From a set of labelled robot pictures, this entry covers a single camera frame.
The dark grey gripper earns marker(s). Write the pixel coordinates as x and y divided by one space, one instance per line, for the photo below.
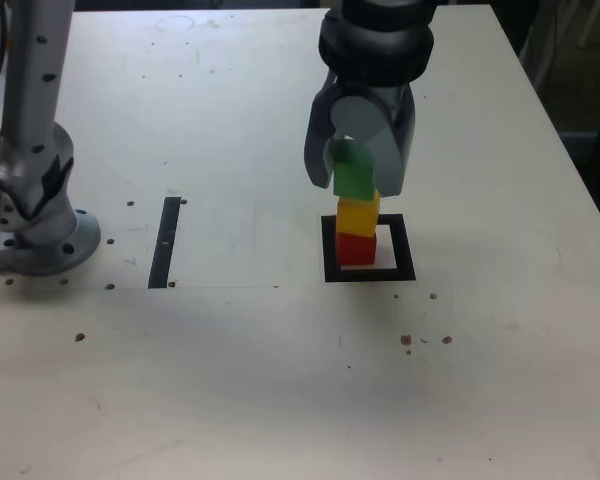
380 94

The green cube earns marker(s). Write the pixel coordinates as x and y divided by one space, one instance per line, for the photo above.
352 180

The yellow cube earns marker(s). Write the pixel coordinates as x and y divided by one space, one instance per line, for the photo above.
357 217

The red cube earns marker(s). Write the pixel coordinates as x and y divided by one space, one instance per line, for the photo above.
356 250

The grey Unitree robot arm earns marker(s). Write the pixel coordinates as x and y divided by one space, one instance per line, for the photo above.
30 100

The black tape square outline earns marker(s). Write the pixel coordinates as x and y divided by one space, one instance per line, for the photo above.
405 250

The black tape strip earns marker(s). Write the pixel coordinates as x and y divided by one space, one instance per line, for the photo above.
164 240

